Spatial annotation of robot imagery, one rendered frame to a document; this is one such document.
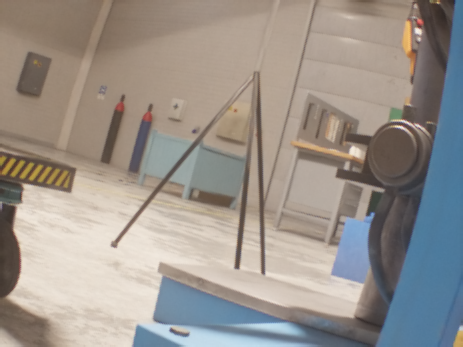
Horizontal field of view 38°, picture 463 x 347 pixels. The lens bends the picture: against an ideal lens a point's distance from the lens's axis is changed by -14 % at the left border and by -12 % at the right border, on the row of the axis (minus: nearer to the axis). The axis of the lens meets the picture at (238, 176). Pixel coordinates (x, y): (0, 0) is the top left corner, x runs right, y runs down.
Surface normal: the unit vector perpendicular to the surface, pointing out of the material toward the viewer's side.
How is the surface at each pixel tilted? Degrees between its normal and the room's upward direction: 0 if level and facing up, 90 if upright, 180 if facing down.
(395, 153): 90
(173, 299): 90
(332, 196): 90
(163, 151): 90
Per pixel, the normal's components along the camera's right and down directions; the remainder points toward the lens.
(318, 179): -0.55, -0.15
